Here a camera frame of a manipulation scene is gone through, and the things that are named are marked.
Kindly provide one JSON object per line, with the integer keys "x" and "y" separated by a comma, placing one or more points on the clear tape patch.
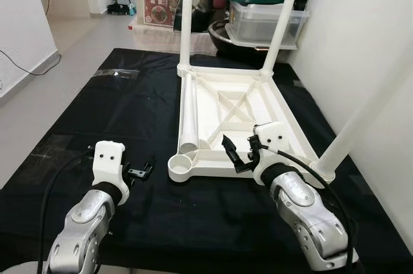
{"x": 51, "y": 151}

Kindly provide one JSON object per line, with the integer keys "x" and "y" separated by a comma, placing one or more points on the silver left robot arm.
{"x": 84, "y": 229}

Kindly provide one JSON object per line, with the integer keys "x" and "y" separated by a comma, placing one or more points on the black tablecloth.
{"x": 161, "y": 222}

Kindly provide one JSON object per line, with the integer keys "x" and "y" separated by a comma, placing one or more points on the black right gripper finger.
{"x": 228, "y": 145}

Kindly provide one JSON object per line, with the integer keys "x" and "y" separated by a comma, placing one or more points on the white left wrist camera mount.
{"x": 108, "y": 161}

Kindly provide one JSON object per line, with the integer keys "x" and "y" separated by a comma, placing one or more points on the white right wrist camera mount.
{"x": 271, "y": 138}

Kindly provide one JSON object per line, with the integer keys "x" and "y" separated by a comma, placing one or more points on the black plastic bag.
{"x": 203, "y": 3}

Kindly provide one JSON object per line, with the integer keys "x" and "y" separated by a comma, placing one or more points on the black metal wok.
{"x": 219, "y": 39}

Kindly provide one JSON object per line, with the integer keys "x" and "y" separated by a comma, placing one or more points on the red printed carton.
{"x": 161, "y": 6}

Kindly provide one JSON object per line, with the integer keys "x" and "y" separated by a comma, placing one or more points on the clear plastic storage box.
{"x": 258, "y": 22}

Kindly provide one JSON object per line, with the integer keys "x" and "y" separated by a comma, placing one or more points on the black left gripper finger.
{"x": 149, "y": 167}

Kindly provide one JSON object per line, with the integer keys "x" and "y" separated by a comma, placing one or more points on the beige patterned cloth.
{"x": 161, "y": 39}

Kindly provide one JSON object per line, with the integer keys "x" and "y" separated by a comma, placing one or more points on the cream plastic children table top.
{"x": 245, "y": 87}

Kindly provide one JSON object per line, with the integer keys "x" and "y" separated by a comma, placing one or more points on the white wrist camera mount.
{"x": 108, "y": 161}
{"x": 271, "y": 138}

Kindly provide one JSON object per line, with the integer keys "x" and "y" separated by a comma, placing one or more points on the clear tape strip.
{"x": 116, "y": 73}

